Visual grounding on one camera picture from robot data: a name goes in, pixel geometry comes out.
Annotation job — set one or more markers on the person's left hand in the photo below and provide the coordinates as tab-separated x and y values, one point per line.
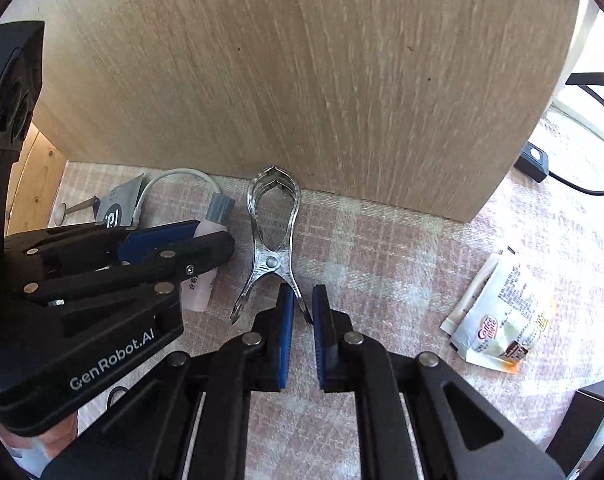
47	442

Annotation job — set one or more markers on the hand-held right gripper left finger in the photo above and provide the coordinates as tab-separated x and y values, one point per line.
284	330

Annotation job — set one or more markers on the pink checked tablecloth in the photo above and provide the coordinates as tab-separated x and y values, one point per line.
406	270

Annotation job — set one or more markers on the grey round-logo packet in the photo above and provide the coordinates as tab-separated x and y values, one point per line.
119	207

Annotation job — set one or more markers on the white creamer sachet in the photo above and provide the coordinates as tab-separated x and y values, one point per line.
501	310

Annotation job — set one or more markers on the small bottle with grey cap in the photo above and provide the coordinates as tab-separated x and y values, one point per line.
219	210

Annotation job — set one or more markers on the metal spring clip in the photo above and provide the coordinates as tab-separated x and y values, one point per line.
269	260

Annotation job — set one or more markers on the slatted pine wood board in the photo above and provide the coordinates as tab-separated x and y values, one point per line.
32	180

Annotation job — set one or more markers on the light oak wood panel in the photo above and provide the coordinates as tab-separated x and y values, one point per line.
307	85

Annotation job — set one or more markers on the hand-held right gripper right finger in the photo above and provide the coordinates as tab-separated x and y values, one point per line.
322	330

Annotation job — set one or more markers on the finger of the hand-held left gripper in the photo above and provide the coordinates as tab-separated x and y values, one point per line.
157	237
202	252

